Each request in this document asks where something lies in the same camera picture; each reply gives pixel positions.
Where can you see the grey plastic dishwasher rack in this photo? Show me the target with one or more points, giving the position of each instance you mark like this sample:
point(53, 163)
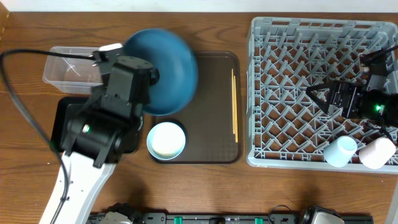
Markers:
point(285, 128)

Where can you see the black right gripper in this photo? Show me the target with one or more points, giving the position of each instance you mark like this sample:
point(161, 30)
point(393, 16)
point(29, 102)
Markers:
point(337, 89)

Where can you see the wooden chopstick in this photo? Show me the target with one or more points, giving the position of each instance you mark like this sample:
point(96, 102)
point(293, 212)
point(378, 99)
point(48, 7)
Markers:
point(232, 99)
point(235, 119)

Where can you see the dark blue plate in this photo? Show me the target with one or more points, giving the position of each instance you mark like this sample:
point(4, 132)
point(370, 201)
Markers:
point(177, 66)

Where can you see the clear plastic bin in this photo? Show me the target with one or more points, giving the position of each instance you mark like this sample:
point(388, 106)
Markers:
point(71, 75)

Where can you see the light blue bowl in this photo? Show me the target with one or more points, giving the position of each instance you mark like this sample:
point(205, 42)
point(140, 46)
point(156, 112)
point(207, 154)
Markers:
point(165, 141)

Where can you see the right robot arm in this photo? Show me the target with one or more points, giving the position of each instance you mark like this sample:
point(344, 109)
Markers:
point(374, 105)

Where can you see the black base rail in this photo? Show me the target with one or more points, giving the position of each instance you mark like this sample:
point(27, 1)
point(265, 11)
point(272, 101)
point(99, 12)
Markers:
point(280, 214)

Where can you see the light blue cup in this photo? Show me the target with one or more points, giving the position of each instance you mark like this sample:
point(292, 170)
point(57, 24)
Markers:
point(339, 152)

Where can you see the brown serving tray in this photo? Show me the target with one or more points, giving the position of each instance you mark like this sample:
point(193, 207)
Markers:
point(207, 119)

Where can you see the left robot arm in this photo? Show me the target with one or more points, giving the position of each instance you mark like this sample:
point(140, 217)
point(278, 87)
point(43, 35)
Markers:
point(93, 133)

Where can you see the wooden chopstick left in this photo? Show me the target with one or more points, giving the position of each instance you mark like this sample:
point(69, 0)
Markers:
point(232, 99)

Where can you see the pink cup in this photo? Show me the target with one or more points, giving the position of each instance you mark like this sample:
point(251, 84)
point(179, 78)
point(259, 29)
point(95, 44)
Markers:
point(377, 153)

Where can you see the wooden chopstick right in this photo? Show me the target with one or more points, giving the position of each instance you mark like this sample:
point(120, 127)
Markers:
point(235, 119)

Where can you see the black tray bin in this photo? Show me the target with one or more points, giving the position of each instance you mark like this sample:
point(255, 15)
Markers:
point(67, 107)

